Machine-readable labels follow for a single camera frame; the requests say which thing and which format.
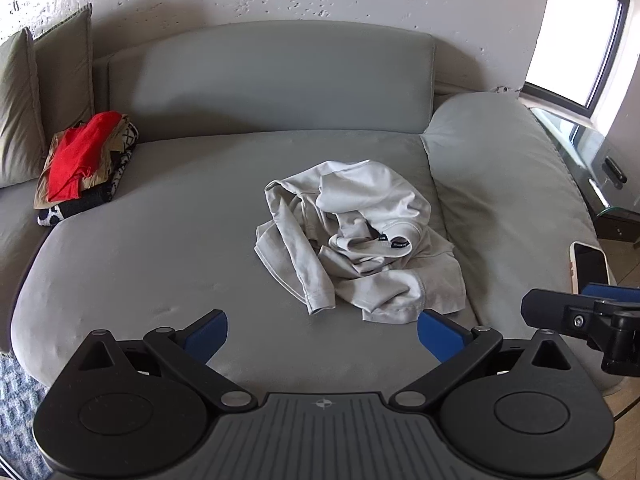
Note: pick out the white smartphone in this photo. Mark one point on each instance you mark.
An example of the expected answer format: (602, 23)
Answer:
(590, 267)

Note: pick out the black remote control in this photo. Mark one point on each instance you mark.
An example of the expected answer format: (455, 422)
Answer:
(615, 170)

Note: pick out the glass side table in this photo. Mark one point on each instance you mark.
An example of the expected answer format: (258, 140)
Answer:
(595, 155)

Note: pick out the pile of folded clothes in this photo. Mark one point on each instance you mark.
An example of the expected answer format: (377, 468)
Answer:
(92, 200)

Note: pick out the red garment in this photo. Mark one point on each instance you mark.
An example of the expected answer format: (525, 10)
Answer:
(82, 152)

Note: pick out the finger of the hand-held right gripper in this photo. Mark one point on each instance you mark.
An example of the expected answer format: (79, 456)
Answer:
(612, 291)
(550, 310)

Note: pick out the olive cushion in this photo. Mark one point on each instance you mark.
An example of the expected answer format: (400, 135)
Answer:
(17, 110)
(65, 70)

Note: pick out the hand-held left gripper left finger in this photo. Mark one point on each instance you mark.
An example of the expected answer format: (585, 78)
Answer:
(210, 334)

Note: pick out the grey sofa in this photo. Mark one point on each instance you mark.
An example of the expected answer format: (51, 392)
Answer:
(200, 240)

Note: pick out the white sweatshirt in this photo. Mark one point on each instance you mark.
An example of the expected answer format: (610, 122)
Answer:
(370, 195)

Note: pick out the blue patterned rug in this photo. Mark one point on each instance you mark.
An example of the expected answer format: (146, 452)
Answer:
(20, 410)

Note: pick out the beige garment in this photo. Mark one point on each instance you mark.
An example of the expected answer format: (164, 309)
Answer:
(97, 172)

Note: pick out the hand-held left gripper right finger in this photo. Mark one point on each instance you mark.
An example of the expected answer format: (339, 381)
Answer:
(439, 334)

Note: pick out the window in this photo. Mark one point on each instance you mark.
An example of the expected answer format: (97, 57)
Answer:
(575, 40)

